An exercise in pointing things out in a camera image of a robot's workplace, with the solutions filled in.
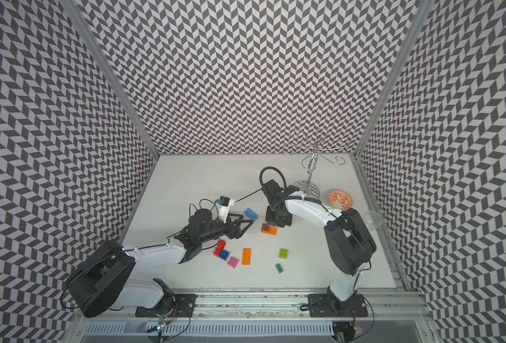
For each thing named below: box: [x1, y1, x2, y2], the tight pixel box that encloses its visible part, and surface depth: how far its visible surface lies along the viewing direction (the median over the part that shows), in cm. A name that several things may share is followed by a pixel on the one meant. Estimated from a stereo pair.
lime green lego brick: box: [278, 248, 289, 260], surface depth 84 cm
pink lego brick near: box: [227, 256, 239, 269], surface depth 82 cm
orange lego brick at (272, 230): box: [268, 225, 279, 236], surface depth 91 cm
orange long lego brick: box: [241, 247, 252, 266], surface depth 84 cm
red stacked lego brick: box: [213, 239, 226, 258], surface depth 85 cm
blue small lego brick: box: [218, 249, 231, 261], surface depth 84 cm
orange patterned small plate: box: [327, 189, 354, 212], surface depth 98 cm
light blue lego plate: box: [243, 207, 259, 223], surface depth 96 cm
